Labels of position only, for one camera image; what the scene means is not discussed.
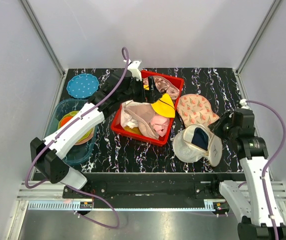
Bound yellow bra black straps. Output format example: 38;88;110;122
142;84;176;119

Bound orange plastic cup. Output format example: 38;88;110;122
58;116;73;128

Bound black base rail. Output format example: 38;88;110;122
56;171;249;210

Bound blue polka dot plate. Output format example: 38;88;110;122
66;73;99;99

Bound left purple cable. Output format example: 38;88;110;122
24;46;122;229

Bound clear blue plastic container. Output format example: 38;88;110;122
45;98;98;166

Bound light pink bra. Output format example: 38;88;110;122
150;113;170;137

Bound red plastic bin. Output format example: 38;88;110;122
111;70;185;146

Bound floral pink oven mitt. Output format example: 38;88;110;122
176;94;219;128

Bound white cloth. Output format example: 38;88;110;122
120;100;146;129

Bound dark navy plain bra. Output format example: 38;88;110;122
191;128;209;151

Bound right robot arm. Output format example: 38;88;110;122
209;107;286;240

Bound white mesh laundry bag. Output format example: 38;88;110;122
172;124;223;167

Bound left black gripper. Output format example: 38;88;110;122
119;76;162;104

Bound beige bra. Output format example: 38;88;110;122
125;103;159;140

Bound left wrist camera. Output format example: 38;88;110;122
127;60;143;80

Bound pink plate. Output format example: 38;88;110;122
74;129;94;146

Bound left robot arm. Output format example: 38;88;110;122
30;69;165;198

